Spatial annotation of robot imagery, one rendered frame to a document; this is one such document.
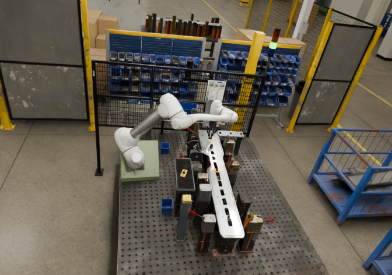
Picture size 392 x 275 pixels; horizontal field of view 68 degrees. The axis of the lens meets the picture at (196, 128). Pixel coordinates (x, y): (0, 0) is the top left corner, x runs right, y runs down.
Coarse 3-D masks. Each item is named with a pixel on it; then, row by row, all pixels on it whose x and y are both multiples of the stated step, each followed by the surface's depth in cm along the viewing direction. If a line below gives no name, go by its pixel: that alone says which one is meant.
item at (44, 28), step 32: (0, 0) 343; (32, 0) 348; (64, 0) 354; (0, 32) 362; (32, 32) 368; (64, 32) 374; (0, 64) 383; (32, 64) 389; (64, 64) 397; (0, 96) 404; (32, 96) 414; (64, 96) 424
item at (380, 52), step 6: (390, 24) 1060; (390, 30) 1059; (390, 36) 1059; (384, 42) 1083; (390, 42) 1059; (384, 48) 1082; (390, 48) 1058; (378, 54) 1111; (384, 54) 1082; (390, 54) 1071; (384, 60) 1084; (390, 60) 1089
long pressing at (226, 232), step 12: (204, 132) 314; (216, 132) 318; (204, 144) 295; (216, 144) 298; (216, 156) 282; (216, 180) 253; (228, 180) 255; (216, 192) 240; (228, 192) 242; (216, 204) 230; (228, 204) 231; (216, 216) 219; (228, 228) 211; (240, 228) 213
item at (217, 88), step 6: (210, 84) 328; (216, 84) 328; (222, 84) 329; (210, 90) 332; (216, 90) 332; (222, 90) 333; (210, 96) 336; (216, 96) 337; (222, 96) 338; (204, 102) 339; (222, 102) 342
